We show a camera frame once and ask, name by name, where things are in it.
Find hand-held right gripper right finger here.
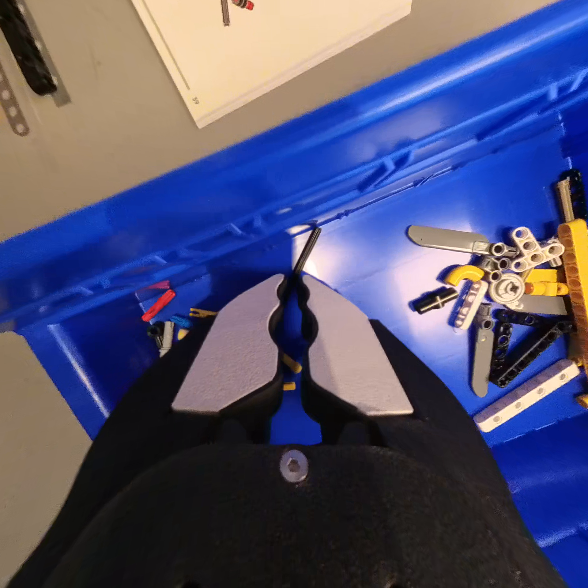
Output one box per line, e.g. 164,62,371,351
299,274,414,416

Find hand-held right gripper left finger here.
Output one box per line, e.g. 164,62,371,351
171,274,288,416

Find pile of small lego pins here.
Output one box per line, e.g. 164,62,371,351
135,280,304,391

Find blue plastic bin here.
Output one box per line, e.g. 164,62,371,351
0,0,588,588

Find lego instruction booklet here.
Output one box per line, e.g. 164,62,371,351
131,0,413,129

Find partly built lego model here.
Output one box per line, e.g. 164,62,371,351
0,0,72,137

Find heap of large lego beams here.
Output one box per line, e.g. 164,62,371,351
406,169,588,432

